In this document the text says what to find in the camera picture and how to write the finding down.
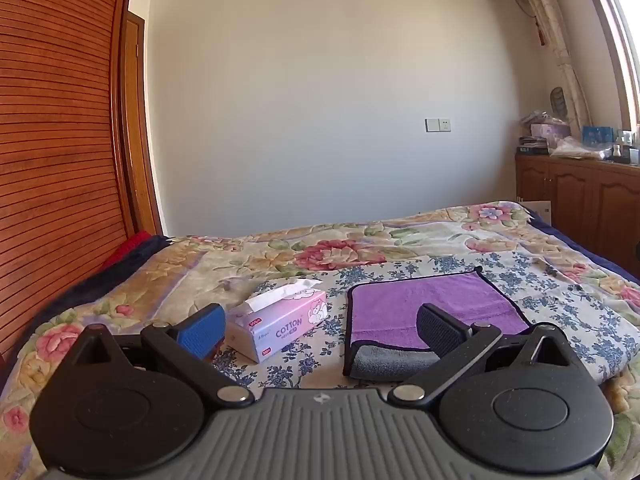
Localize wooden cabinet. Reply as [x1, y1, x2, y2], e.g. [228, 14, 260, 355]
[515, 153, 640, 279]

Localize white cloth with blue flowers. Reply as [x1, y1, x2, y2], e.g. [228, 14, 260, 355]
[212, 251, 640, 392]

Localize floral bed blanket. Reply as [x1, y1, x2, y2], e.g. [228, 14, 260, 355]
[0, 201, 640, 480]

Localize white cardboard box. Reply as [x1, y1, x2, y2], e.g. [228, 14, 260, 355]
[517, 199, 554, 226]

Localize wooden door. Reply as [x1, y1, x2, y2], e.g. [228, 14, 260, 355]
[119, 10, 164, 237]

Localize pink box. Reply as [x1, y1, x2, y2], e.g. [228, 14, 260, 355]
[530, 123, 571, 141]

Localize stack of books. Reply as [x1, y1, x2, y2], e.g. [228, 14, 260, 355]
[517, 135, 550, 155]

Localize wooden window frame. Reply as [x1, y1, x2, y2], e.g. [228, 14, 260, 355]
[575, 0, 640, 132]

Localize dark blue blanket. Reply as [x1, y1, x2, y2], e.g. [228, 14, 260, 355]
[19, 234, 175, 343]

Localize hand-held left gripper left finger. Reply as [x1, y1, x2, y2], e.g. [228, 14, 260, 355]
[64, 303, 256, 407]

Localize blue box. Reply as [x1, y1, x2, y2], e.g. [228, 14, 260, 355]
[582, 125, 615, 145]

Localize purple towel with grey underside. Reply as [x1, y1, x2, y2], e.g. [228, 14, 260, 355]
[343, 266, 532, 381]

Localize cream patterned curtain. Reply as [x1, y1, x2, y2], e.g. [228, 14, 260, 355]
[509, 0, 597, 134]

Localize clear plastic bag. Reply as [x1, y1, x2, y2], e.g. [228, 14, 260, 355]
[548, 136, 614, 160]

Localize wooden slatted wardrobe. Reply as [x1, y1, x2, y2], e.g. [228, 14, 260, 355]
[0, 0, 140, 361]

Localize pink tissue pack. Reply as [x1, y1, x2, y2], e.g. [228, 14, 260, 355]
[226, 280, 329, 364]

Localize red cloth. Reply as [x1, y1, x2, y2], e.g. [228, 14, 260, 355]
[102, 230, 154, 269]

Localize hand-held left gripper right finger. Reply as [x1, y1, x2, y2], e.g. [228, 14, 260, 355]
[387, 303, 577, 404]

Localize small bottles on cabinet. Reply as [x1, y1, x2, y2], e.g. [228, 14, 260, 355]
[612, 129, 640, 165]

